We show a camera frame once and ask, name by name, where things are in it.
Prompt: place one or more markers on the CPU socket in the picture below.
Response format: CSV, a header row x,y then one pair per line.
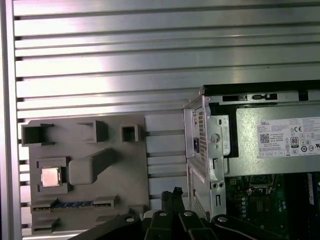
x,y
261,206

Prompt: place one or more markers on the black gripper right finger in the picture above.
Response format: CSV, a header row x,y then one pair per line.
x,y
178,197

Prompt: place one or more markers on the RAM stick blue sticker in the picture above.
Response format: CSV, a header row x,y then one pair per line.
x,y
311,190

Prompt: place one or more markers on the grey power supply unit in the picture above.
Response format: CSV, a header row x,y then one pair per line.
x,y
250,140

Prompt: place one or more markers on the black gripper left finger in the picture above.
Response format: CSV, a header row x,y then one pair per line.
x,y
167,202

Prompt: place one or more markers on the black PC case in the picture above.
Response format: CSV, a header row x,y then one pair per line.
x,y
217,140

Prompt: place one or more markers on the CPU with silver top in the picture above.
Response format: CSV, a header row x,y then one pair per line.
x,y
51,177

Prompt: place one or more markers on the grey parts rack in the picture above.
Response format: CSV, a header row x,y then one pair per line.
x,y
105,190

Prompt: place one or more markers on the green motherboard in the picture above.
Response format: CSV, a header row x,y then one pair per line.
x,y
237,200

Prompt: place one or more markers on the metal socket cover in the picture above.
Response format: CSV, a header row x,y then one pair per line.
x,y
256,191

